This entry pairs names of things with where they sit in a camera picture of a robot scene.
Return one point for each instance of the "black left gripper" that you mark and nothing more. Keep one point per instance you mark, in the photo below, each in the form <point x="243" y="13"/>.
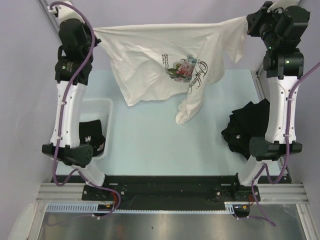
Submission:
<point x="86" y="28"/>

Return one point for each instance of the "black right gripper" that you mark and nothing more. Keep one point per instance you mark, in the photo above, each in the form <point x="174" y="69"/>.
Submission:
<point x="256" y="19"/>

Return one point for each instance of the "white t shirt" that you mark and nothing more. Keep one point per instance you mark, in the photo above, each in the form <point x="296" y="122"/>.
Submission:
<point x="153" y="62"/>

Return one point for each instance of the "white plastic laundry basket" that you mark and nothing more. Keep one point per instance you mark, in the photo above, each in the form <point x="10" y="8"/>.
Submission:
<point x="98" y="109"/>

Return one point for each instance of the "black t shirt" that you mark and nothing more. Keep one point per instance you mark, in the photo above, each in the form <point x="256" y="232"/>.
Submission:
<point x="90" y="133"/>

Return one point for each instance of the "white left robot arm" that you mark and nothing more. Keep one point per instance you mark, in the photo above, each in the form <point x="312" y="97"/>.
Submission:
<point x="64" y="145"/>

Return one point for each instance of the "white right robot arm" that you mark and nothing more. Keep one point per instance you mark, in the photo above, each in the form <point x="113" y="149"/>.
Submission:
<point x="284" y="71"/>

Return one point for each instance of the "stack of black t shirts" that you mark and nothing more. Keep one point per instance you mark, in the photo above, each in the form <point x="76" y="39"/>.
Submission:
<point x="244" y="123"/>

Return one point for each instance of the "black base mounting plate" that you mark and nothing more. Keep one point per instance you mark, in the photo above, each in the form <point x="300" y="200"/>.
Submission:
<point x="172" y="192"/>

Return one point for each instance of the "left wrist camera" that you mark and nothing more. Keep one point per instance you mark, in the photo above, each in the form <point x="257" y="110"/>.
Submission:
<point x="63" y="13"/>

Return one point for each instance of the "left aluminium corner post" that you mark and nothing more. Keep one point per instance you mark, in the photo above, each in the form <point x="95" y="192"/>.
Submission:
<point x="50" y="22"/>

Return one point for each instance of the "aluminium corner post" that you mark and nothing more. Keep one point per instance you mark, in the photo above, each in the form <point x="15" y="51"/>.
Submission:
<point x="260" y="68"/>
<point x="50" y="22"/>

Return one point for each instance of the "right aluminium corner post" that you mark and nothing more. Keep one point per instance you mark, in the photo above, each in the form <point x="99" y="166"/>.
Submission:
<point x="260" y="68"/>

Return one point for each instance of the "aluminium frame rail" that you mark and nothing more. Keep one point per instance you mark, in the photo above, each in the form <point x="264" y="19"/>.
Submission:
<point x="284" y="194"/>

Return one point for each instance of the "white slotted cable duct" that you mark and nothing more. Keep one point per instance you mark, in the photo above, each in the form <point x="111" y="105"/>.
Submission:
<point x="96" y="208"/>

